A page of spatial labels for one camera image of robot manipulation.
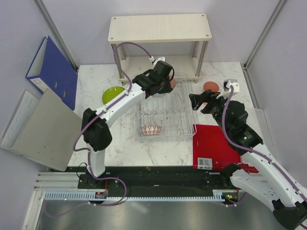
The grey folder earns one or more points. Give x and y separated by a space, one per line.
42 130

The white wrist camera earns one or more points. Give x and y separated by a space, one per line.
155 60
231 87

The orange dotted mug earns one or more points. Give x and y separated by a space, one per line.
173 81

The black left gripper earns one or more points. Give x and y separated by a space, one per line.
168 89

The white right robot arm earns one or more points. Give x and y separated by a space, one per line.
282 194

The clear plastic sheet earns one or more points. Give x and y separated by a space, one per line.
256 120

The white wire dish rack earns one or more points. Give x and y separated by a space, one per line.
172 112

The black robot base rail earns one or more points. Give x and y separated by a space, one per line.
157 181

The blue ring binder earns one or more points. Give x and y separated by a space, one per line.
50 69

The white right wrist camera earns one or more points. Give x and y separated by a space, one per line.
231 87

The pink plastic tumbler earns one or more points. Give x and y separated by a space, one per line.
211 85

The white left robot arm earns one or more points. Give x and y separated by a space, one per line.
96 124

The red patterned bowl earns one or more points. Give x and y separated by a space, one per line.
150 130

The green plastic plate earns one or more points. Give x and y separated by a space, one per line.
111 93

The light wooden two-tier shelf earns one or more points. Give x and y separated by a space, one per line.
172 28

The white slotted cable duct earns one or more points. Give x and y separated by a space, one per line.
94 196

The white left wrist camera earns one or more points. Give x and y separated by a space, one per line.
155 60

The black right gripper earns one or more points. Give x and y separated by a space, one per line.
208 96

